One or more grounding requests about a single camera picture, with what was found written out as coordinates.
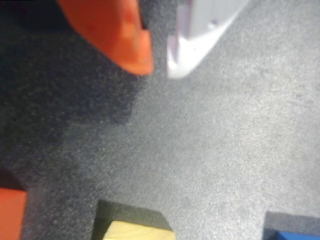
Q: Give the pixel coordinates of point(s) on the dark felt mat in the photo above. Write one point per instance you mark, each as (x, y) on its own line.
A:
(200, 140)

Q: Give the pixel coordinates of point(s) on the blue wooden cube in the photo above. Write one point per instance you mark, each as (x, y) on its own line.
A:
(300, 236)

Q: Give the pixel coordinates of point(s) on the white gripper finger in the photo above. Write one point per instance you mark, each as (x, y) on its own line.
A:
(197, 30)

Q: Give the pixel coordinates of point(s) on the yellow wooden cube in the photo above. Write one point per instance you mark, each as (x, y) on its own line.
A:
(140, 231)

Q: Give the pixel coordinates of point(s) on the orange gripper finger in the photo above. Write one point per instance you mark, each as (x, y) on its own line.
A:
(115, 32)

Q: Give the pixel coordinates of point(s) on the orange wooden cube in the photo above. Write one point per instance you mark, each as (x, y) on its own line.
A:
(11, 215)

